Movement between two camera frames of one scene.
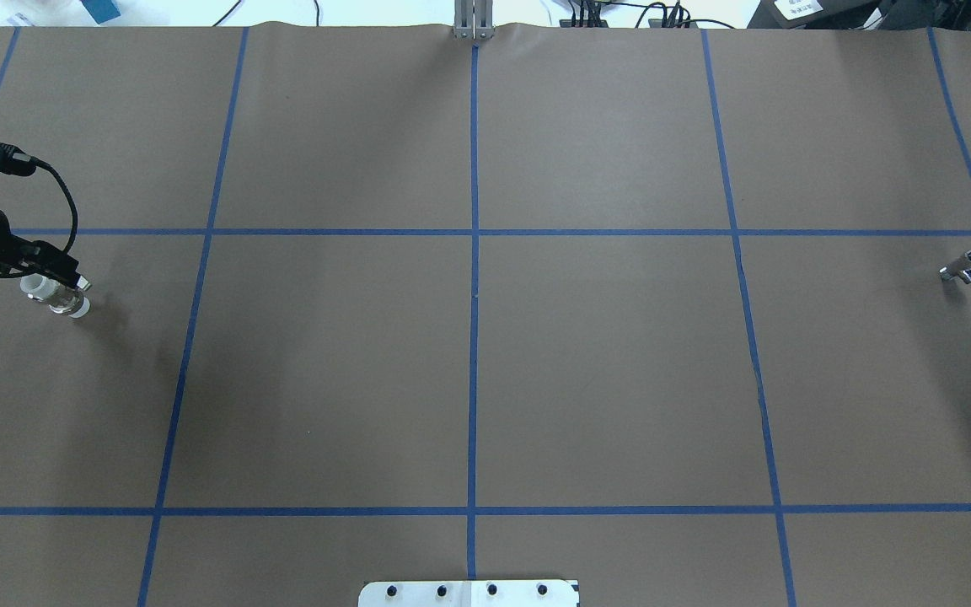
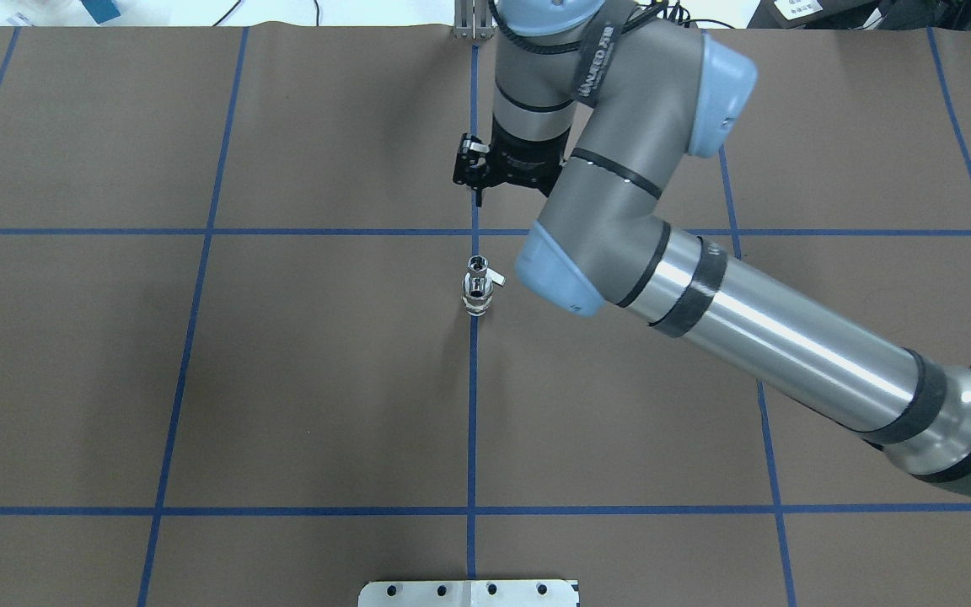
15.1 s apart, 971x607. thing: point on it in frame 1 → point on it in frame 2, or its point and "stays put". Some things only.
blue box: x=102 y=10 stays put
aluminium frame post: x=474 y=19 stays put
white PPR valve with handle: x=61 y=299 → x=477 y=291
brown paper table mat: x=697 y=316 stays put
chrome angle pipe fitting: x=963 y=268 → x=479 y=280
